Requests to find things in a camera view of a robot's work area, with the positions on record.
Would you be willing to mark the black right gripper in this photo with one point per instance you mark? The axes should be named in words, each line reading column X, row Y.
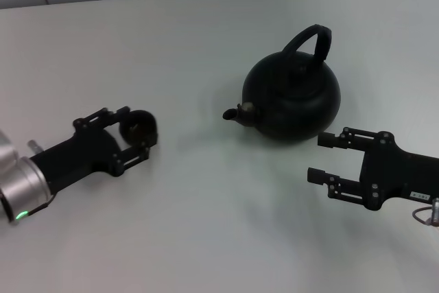
column 398, row 173

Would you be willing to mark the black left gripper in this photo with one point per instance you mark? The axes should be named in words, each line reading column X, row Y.
column 79, row 155

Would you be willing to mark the small dark teacup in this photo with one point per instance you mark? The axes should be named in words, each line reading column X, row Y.
column 142, row 125

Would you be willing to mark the black round teapot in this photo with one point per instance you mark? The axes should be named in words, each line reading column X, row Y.
column 291, row 104

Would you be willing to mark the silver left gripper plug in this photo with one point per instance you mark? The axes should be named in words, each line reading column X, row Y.
column 34, row 146

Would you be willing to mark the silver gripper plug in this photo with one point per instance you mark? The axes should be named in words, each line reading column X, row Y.
column 34, row 146
column 435, row 212

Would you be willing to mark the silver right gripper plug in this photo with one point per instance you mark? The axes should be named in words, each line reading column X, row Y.
column 435, row 212

